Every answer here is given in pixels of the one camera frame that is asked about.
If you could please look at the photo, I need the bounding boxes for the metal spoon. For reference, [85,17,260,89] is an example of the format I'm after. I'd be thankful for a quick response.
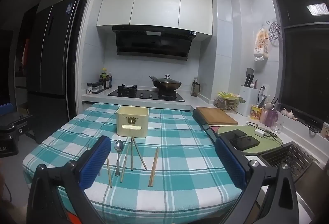
[114,140,124,177]

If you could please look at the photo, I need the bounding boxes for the sink drain rack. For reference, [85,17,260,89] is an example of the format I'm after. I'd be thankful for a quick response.
[259,142,313,183]

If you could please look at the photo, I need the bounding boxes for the green round mat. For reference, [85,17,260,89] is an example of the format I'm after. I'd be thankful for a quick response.
[216,125,283,156]

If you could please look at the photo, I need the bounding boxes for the white charger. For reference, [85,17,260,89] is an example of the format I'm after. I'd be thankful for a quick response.
[254,129,265,137]

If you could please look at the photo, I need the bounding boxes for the purple cup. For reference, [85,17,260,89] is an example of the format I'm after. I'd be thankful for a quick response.
[264,108,278,127]

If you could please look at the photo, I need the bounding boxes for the yellow cartoon cup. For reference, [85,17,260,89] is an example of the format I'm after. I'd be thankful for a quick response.
[250,105,262,120]

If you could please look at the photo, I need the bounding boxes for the black refrigerator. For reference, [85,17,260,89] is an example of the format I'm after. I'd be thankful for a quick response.
[16,0,79,144]

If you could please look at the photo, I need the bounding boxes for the teal white checkered tablecloth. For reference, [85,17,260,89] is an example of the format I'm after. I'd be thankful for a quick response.
[22,103,241,223]

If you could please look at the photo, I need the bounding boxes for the wooden cutting board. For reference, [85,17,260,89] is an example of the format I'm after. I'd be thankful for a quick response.
[196,107,238,126]

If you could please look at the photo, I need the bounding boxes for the fruit basket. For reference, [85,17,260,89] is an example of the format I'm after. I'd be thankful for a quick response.
[214,91,245,111]

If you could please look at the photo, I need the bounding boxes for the white knife block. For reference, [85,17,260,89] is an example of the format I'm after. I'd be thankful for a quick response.
[237,86,259,116]

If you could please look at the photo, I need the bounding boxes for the cream utensil holder box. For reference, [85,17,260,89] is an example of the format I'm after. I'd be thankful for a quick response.
[116,106,149,138]

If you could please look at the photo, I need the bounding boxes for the black gas stove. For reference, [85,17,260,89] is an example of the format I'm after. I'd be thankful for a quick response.
[108,84,185,102]

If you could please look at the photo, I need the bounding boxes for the glass french press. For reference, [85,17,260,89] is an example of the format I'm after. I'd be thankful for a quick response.
[190,79,201,97]

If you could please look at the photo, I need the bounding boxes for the black wok with lid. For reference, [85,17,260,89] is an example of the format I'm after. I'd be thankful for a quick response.
[150,74,182,92]

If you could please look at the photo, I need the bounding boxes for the black range hood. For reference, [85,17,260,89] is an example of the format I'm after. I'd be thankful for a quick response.
[112,25,197,61]

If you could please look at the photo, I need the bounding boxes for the white upper cabinets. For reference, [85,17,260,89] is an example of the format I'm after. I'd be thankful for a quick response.
[96,0,213,36]

